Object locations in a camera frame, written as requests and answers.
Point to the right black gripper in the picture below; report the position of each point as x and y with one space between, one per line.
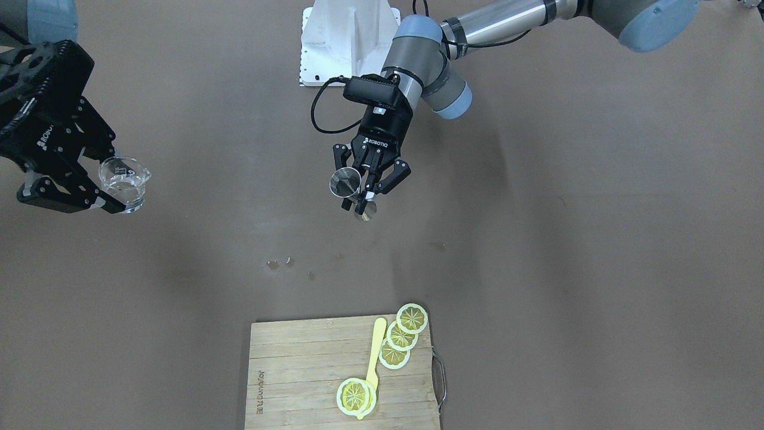
37 128

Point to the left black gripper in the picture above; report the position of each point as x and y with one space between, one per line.
387 128

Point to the steel double jigger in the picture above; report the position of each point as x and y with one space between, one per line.
345 183

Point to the clear glass measuring cup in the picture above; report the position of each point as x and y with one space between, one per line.
125 178

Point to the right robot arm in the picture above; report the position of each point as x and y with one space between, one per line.
33 22

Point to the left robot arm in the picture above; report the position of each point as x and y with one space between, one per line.
418 68

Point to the lemon slice middle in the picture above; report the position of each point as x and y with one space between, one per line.
399 339

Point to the lemon slice near knife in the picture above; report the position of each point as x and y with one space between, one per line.
391 358

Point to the bamboo cutting board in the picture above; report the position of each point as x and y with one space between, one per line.
295 368

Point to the yellow plastic knife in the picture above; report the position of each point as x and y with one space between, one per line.
379 330

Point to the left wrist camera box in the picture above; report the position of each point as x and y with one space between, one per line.
373 90

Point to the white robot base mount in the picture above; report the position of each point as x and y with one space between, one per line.
345 38

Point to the lemon slice on handle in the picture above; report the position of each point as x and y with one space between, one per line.
356 397

